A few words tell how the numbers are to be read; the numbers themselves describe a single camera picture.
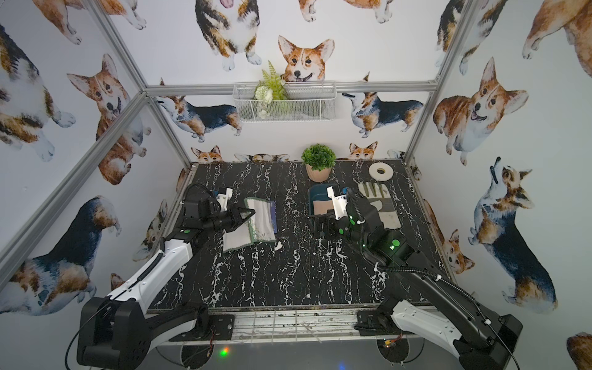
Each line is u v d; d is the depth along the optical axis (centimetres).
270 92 81
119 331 40
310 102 92
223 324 74
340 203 61
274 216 101
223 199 76
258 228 80
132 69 84
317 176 107
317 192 106
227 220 72
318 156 101
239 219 75
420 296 80
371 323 73
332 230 60
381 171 117
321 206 104
